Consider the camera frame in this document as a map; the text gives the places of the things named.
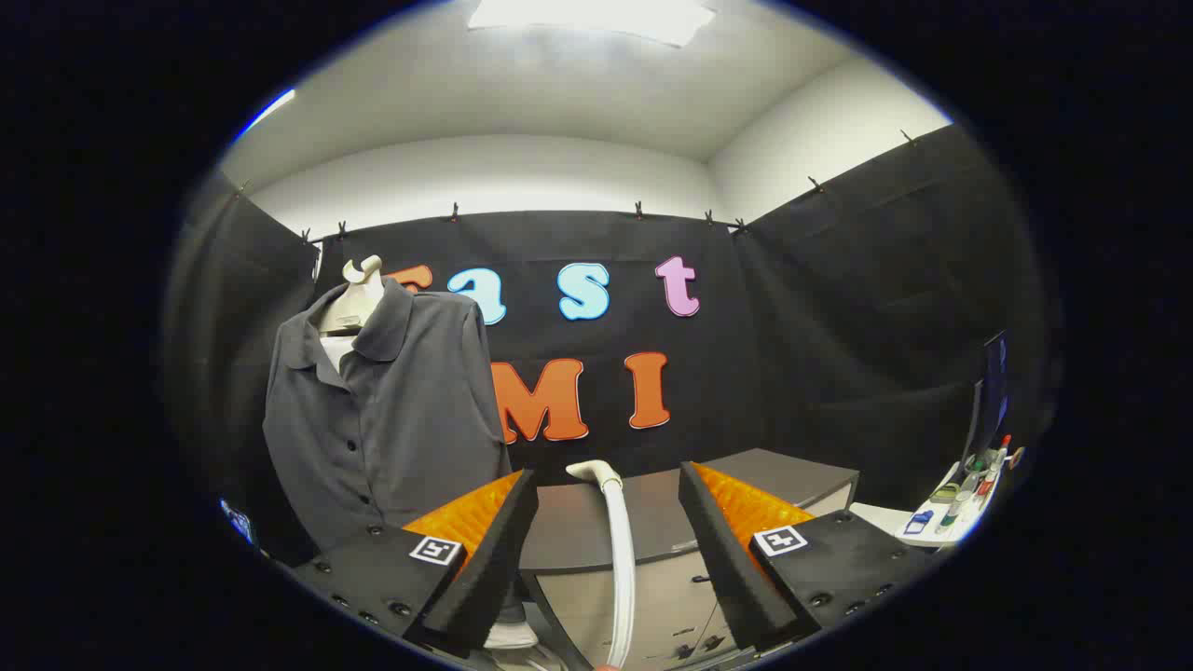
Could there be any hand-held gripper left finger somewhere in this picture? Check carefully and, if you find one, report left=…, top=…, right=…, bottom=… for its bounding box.
left=291, top=469, right=542, bottom=659

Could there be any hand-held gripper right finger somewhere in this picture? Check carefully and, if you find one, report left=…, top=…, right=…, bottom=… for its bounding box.
left=678, top=460, right=936, bottom=653

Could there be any dark grey button shirt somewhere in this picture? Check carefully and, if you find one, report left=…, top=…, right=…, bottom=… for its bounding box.
left=263, top=277, right=514, bottom=560

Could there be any cream clothes hanger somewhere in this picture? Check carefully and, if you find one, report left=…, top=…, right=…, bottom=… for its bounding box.
left=317, top=255, right=386, bottom=369

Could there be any grey top drawer cabinet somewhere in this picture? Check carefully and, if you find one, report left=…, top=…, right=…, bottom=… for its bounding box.
left=517, top=448, right=860, bottom=671

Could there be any black backdrop cloth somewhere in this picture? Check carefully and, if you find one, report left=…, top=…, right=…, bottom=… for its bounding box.
left=163, top=124, right=1063, bottom=560

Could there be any white side table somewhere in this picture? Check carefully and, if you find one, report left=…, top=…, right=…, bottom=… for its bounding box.
left=853, top=438, right=1026, bottom=548

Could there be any small ceiling light panel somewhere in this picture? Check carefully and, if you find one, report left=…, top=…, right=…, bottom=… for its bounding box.
left=235, top=89, right=297, bottom=141

